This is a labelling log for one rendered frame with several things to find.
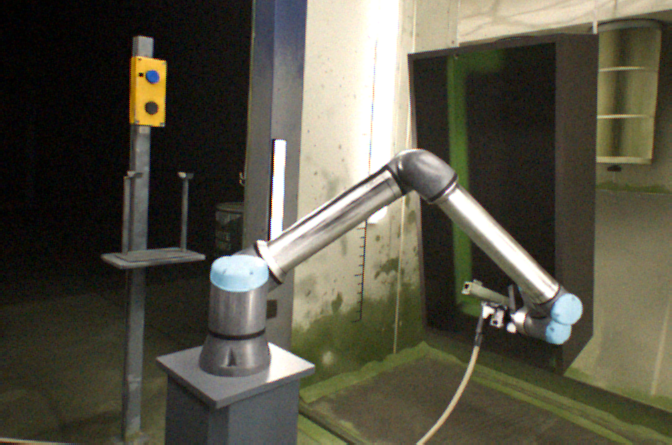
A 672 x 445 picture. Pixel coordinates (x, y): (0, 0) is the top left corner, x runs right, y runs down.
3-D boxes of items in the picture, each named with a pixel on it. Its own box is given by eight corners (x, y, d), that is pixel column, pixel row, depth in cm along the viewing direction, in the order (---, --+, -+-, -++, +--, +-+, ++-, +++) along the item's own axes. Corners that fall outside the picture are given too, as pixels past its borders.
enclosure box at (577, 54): (461, 300, 246) (452, 52, 222) (593, 336, 205) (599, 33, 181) (422, 329, 221) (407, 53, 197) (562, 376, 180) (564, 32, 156)
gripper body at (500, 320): (488, 323, 179) (511, 331, 168) (494, 300, 181) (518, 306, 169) (504, 330, 181) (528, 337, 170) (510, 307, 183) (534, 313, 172)
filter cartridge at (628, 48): (610, 183, 248) (622, 14, 244) (561, 180, 284) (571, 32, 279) (671, 185, 256) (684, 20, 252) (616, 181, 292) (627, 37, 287)
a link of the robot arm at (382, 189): (204, 279, 140) (421, 135, 144) (213, 265, 158) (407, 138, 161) (234, 322, 142) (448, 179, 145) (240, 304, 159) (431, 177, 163)
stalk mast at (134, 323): (133, 433, 210) (147, 40, 202) (139, 439, 206) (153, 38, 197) (119, 438, 206) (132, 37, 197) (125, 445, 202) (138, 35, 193)
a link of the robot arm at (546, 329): (567, 308, 155) (578, 337, 156) (538, 301, 167) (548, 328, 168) (546, 322, 152) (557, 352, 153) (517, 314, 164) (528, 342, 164)
